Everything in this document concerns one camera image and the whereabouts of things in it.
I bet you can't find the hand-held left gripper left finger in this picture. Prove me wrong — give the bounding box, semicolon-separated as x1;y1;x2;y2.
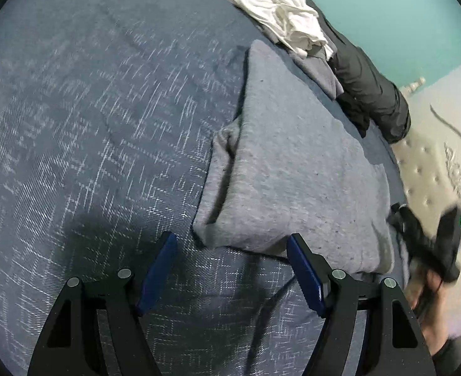
27;231;178;376

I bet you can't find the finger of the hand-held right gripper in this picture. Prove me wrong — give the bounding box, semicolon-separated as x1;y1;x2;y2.
389;203;436;264

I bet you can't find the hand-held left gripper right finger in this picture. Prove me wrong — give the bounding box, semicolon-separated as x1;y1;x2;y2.
286;233;437;376

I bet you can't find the person's right hand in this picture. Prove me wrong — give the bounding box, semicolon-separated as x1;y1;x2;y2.
407;264;454;346

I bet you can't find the grey sweater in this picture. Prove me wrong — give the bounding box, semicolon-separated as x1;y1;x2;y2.
193;39;396;275

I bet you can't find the cream bedpost finial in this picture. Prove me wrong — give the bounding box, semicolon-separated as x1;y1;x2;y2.
401;76;427;97

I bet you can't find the grey garment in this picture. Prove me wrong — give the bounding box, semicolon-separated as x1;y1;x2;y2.
293;53;345;99

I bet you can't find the dark grey rolled duvet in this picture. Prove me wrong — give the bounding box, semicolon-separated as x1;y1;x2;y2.
191;0;411;144

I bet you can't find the white garment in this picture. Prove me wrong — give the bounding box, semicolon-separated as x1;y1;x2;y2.
219;0;335;61

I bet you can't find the cream tufted headboard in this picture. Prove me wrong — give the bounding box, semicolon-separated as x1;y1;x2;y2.
391;59;461;337

